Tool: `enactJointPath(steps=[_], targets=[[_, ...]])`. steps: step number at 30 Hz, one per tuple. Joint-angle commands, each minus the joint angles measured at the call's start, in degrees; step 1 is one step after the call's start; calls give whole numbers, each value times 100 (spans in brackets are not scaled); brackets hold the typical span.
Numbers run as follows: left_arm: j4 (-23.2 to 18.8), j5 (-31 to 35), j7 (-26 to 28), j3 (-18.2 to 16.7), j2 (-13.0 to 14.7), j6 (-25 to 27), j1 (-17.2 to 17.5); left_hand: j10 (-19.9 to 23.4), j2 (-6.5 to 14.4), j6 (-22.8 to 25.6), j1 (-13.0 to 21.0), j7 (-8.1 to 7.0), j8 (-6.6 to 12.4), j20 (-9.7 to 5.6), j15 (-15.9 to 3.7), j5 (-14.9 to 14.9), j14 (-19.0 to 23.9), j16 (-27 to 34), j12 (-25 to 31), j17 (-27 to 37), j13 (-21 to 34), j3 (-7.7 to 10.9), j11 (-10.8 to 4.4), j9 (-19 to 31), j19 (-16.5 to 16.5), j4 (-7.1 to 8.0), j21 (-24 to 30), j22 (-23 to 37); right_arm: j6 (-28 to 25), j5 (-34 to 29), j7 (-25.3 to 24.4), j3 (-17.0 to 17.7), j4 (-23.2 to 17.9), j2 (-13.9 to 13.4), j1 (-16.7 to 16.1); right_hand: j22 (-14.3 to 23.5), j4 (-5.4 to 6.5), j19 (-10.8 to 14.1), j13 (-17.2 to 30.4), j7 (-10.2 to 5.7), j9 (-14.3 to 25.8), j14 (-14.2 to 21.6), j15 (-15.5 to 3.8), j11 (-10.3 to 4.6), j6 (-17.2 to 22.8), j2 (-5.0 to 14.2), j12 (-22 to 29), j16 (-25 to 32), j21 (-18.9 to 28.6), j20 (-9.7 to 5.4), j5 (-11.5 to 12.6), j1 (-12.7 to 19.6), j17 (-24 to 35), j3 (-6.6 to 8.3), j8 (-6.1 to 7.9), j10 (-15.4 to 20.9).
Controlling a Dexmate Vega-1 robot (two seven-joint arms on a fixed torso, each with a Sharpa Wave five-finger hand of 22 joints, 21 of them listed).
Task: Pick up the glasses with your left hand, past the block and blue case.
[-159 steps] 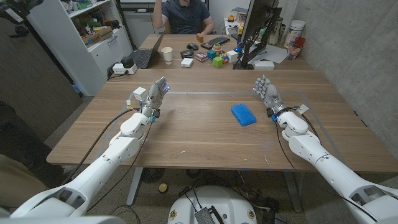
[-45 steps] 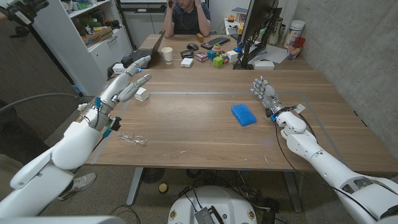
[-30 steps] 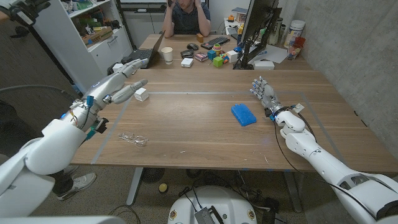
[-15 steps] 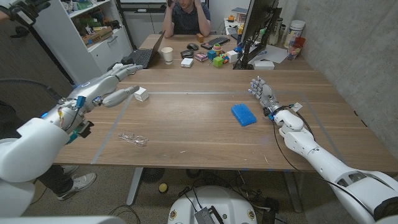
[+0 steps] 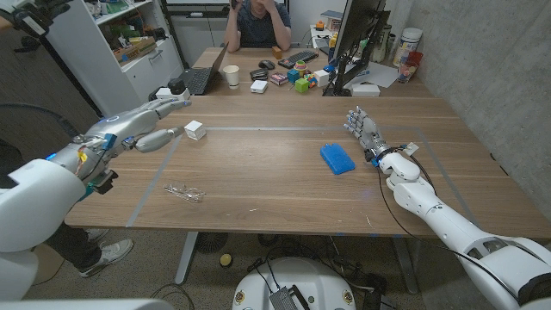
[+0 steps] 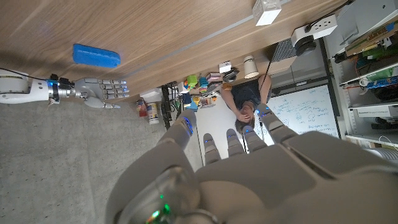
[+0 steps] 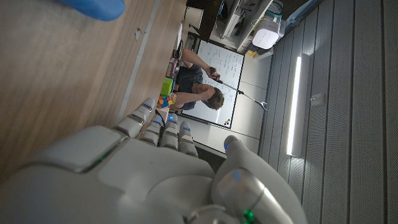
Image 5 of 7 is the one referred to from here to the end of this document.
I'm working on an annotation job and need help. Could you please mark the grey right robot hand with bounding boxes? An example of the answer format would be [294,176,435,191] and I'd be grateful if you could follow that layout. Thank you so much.
[343,106,393,163]

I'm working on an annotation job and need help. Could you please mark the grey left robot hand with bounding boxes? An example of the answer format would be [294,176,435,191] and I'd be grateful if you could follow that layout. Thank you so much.
[84,97,193,154]

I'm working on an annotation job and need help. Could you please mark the clear glasses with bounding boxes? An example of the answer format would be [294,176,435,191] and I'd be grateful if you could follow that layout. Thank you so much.
[163,183,207,205]

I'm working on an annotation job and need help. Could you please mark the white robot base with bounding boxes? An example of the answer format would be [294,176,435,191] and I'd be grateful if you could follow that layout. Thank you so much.
[232,257,358,310]

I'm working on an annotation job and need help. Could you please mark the blue case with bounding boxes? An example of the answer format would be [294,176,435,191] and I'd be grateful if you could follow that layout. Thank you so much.
[319,143,357,177]

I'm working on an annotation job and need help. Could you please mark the white block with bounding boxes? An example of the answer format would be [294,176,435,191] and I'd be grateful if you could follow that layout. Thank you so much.
[183,120,207,142]

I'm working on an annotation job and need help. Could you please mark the long white box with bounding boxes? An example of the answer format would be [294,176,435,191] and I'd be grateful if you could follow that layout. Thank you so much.
[350,83,382,98]

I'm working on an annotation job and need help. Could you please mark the white shelf cabinet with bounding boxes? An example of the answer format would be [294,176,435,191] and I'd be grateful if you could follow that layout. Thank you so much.
[45,0,185,118]

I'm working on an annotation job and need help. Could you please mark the white power strip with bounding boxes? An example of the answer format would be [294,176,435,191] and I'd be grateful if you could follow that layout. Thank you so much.
[154,87,192,101]

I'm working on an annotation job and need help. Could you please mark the white paper sheet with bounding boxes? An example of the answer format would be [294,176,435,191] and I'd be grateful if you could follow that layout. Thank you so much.
[344,61,399,90]

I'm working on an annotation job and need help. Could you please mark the black power adapter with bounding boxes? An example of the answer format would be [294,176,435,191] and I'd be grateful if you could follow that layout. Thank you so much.
[167,77,187,96]

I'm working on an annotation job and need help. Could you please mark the clear plastic cup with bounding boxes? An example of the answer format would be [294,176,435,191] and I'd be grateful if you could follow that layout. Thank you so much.
[397,59,418,84]

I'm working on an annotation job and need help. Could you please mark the white cube box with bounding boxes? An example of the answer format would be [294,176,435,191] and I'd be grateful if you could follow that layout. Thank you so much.
[313,69,331,89]

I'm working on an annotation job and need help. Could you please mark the cardboard box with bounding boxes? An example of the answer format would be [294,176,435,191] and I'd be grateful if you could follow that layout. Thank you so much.
[112,36,158,65]

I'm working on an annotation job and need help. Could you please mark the black laptop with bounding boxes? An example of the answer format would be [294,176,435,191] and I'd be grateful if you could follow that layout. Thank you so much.
[178,42,230,96]

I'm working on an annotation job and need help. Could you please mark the blue bottle yellow cap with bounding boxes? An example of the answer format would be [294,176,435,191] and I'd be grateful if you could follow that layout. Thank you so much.
[326,33,340,65]

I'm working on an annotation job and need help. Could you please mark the dark glass jar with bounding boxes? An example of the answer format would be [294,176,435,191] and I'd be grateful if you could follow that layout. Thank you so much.
[371,24,393,64]

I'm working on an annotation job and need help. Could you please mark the white canister blue print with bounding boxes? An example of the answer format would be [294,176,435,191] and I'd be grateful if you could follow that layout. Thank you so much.
[392,27,424,68]

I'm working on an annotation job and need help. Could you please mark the black keyboard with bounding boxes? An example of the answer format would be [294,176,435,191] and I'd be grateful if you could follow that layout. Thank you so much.
[277,50,320,71]

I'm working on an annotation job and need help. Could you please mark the black monitor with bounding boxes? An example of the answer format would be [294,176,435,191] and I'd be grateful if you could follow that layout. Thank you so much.
[333,0,387,59]

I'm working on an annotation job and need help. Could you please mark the white paper cup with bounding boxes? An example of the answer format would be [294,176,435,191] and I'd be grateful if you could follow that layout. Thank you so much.
[222,65,241,90]

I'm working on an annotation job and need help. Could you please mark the standing person dark trousers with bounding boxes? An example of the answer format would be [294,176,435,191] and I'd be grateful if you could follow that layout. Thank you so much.
[0,137,135,279]

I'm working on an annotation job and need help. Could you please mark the grey table leg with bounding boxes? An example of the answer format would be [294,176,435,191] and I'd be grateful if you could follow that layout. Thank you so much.
[392,237,420,295]
[174,232,200,286]

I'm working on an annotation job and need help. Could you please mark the black wrist tracker device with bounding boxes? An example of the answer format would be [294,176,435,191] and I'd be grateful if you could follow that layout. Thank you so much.
[0,0,75,40]

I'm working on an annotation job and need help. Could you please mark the black round floor fan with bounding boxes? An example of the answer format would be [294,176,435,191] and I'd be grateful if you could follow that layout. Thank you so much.
[195,232,230,255]

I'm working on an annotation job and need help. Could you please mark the seated person dark shirt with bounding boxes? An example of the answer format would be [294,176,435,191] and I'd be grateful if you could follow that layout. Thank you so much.
[222,0,293,53]

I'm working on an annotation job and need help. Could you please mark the black power brick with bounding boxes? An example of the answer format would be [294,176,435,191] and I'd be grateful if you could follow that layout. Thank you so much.
[363,273,389,310]

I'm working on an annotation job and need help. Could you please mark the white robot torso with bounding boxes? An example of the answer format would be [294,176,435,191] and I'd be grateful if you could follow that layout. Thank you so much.
[0,298,176,310]

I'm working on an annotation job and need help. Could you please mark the grey finned module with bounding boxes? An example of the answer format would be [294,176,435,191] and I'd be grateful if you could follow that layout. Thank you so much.
[269,285,311,310]

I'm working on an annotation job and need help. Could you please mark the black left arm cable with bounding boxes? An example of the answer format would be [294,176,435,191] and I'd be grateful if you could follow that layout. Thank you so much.
[0,102,81,135]

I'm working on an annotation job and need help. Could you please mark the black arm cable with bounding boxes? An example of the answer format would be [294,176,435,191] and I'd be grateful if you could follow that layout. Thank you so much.
[376,146,524,302]
[0,102,81,135]

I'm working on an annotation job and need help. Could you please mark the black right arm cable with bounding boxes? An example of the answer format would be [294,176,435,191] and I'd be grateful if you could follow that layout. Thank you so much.
[376,146,524,302]

